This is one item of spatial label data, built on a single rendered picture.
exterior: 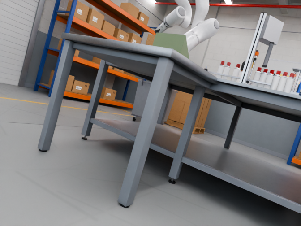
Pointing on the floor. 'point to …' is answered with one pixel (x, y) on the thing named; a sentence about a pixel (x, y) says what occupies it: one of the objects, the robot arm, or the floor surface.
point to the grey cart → (142, 96)
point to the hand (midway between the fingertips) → (157, 31)
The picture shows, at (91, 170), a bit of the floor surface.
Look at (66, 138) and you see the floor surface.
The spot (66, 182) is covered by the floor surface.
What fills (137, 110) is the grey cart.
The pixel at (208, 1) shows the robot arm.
